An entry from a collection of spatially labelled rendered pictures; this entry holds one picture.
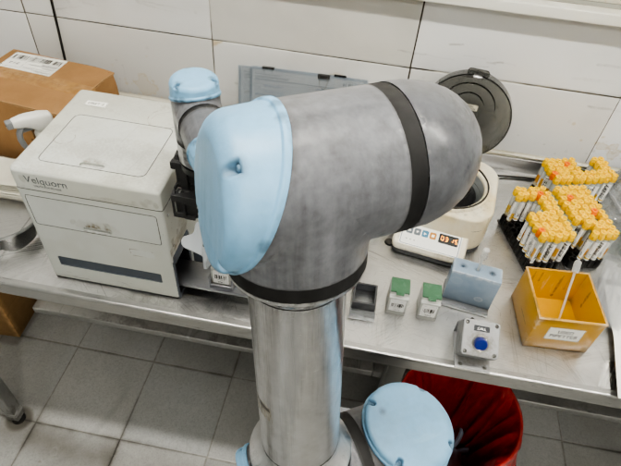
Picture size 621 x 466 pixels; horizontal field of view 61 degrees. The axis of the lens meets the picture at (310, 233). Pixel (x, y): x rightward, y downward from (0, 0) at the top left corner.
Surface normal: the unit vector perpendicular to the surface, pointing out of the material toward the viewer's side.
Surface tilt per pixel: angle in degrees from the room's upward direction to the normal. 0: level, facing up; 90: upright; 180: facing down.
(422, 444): 8
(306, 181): 55
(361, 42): 90
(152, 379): 0
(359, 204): 74
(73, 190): 89
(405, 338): 0
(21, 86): 3
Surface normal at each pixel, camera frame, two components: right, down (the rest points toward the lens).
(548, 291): -0.09, 0.71
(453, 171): 0.57, 0.29
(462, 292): -0.31, 0.67
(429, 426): 0.21, -0.68
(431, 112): 0.25, -0.40
